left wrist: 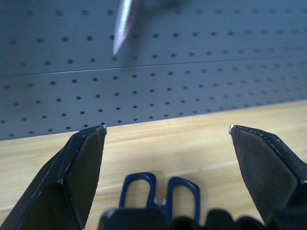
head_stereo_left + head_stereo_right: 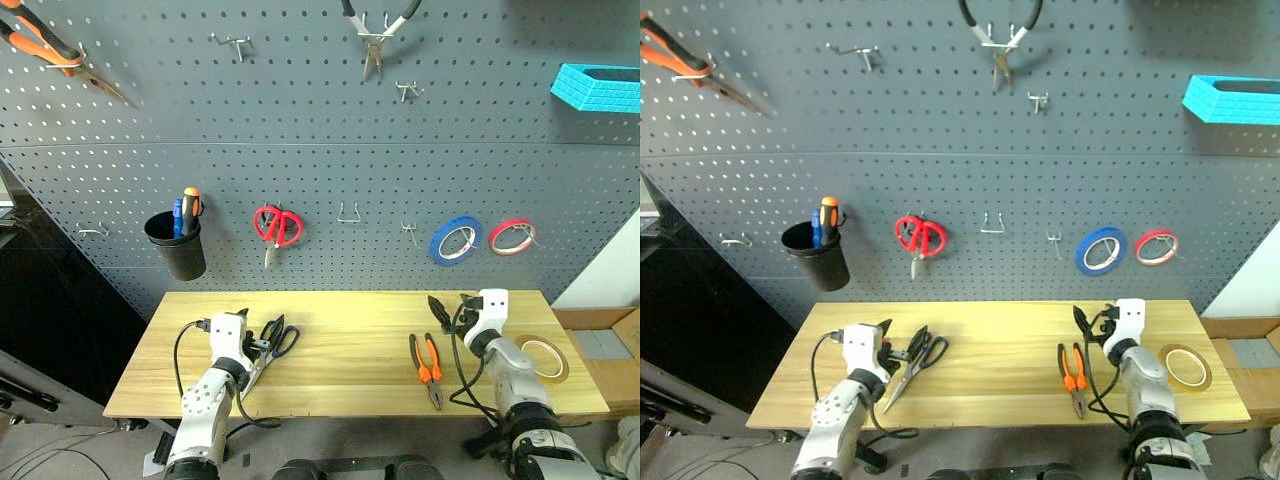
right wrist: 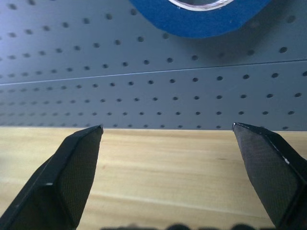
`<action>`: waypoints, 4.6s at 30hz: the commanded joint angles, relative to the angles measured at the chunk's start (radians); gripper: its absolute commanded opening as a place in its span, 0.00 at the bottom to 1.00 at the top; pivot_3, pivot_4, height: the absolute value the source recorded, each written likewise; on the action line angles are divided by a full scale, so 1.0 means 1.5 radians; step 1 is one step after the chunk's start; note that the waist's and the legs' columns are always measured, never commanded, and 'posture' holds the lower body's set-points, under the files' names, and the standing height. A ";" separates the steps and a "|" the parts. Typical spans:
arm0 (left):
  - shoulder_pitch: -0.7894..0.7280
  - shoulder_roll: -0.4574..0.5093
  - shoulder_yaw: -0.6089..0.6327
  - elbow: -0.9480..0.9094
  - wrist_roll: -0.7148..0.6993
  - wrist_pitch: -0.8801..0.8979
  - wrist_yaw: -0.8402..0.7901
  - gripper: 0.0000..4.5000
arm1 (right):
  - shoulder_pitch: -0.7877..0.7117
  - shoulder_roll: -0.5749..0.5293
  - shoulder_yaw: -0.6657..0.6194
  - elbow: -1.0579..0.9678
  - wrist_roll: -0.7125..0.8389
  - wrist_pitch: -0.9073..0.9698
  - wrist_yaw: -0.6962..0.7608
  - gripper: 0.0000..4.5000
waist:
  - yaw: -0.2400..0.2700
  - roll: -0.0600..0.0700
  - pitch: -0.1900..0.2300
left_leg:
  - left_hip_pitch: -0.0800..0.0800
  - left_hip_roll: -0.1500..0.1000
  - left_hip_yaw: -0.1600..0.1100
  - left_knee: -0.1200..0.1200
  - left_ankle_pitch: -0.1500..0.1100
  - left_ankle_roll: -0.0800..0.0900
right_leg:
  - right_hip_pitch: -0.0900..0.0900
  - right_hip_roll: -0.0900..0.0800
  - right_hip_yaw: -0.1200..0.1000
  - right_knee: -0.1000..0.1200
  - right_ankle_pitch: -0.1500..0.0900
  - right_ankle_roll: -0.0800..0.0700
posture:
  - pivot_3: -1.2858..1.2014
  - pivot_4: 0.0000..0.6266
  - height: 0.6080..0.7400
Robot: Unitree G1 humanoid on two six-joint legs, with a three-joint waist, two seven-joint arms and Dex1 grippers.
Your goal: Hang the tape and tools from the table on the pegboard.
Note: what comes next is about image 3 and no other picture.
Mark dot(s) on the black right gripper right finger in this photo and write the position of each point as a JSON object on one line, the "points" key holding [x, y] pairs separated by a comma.
{"points": [[273, 172]]}

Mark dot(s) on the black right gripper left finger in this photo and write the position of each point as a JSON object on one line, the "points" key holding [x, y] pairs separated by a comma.
{"points": [[62, 182]]}

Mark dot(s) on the grey perforated pegboard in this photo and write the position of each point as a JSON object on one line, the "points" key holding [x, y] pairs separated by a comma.
{"points": [[96, 72]]}

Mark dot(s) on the blue tape roll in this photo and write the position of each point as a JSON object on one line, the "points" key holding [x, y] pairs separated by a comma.
{"points": [[199, 22]]}

